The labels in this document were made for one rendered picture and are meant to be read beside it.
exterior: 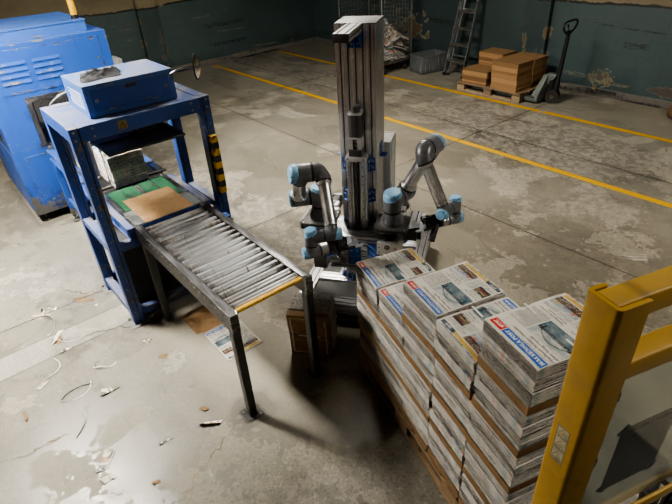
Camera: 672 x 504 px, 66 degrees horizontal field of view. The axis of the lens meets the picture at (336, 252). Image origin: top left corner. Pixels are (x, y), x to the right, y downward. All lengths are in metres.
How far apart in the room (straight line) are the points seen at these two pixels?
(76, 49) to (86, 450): 3.85
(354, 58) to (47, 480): 2.97
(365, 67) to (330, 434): 2.17
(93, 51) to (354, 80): 3.34
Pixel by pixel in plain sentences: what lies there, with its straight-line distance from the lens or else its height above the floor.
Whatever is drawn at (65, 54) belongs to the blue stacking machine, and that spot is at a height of 1.58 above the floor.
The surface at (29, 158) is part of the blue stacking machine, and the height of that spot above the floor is 0.71.
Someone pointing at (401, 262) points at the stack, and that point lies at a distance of 3.02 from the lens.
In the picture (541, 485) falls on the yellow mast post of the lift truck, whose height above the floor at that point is 1.18.
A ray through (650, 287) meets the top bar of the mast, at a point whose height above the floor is 1.85.
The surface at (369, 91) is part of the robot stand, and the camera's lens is 3.27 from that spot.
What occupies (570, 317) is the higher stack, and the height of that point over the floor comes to 1.29.
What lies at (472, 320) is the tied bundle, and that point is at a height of 1.06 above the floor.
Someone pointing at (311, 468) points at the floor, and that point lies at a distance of 3.07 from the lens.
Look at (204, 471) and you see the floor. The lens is 3.18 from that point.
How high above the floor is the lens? 2.53
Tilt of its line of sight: 33 degrees down
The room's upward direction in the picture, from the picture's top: 4 degrees counter-clockwise
